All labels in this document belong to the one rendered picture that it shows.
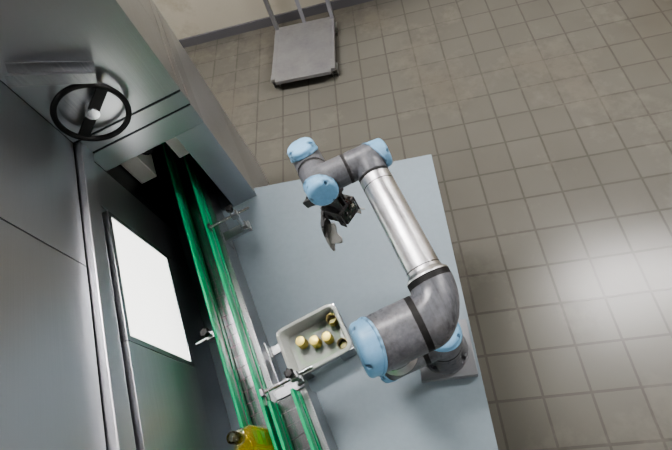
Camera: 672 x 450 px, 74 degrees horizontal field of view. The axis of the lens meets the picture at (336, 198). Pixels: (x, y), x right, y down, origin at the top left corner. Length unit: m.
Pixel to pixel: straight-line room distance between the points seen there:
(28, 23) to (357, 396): 1.40
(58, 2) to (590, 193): 2.47
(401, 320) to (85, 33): 1.09
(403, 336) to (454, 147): 2.08
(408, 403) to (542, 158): 1.75
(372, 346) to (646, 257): 1.95
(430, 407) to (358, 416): 0.23
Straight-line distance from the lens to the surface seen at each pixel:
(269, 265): 1.81
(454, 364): 1.48
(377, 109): 3.14
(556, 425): 2.34
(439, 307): 0.91
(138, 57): 1.48
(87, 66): 1.48
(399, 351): 0.91
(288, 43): 3.71
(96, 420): 1.12
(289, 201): 1.92
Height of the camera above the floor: 2.29
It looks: 56 degrees down
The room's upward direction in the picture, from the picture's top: 24 degrees counter-clockwise
